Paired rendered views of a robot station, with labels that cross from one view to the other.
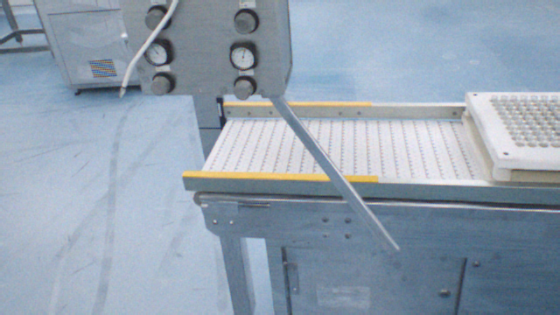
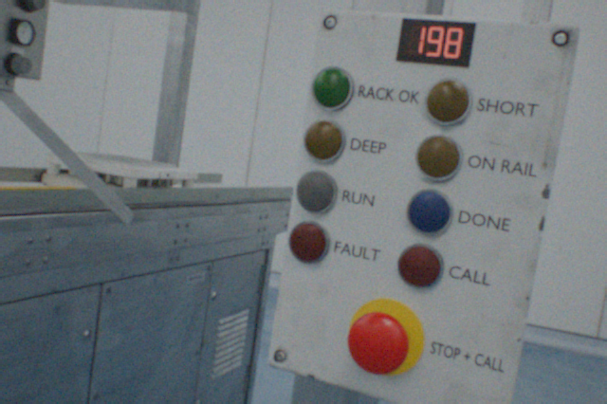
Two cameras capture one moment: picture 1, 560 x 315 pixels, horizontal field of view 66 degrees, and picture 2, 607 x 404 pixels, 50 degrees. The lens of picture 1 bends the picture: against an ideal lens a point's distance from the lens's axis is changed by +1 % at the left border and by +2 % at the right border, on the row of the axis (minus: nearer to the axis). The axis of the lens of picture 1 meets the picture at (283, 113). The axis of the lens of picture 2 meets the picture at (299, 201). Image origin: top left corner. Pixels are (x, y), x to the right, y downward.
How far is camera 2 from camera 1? 0.94 m
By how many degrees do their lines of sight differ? 77
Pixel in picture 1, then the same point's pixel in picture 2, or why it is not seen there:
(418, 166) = not seen: hidden behind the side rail
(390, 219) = (79, 231)
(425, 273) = (76, 313)
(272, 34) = (44, 19)
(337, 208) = (44, 223)
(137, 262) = not seen: outside the picture
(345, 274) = (11, 339)
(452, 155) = not seen: hidden behind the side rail
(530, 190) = (154, 190)
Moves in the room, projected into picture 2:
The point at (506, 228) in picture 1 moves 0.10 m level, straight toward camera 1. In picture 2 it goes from (140, 229) to (166, 240)
